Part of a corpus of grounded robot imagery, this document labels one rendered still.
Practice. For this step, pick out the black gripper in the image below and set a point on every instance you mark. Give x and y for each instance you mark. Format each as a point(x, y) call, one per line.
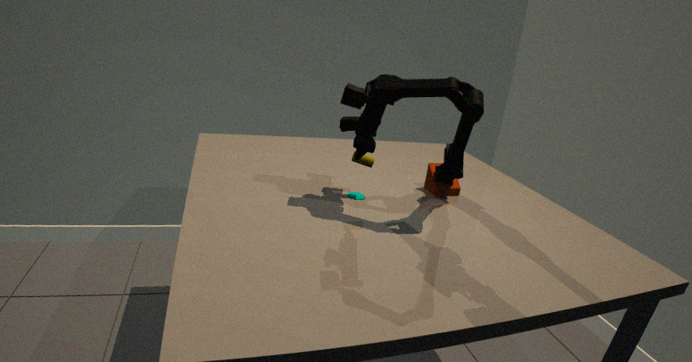
point(364, 142)

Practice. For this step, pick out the yellow cylinder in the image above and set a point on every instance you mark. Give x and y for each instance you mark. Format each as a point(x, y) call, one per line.
point(365, 160)

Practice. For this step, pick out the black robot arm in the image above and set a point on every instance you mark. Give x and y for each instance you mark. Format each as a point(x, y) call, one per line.
point(387, 89)

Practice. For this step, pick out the cyan circle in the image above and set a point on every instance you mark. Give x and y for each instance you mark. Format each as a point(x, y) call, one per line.
point(356, 195)

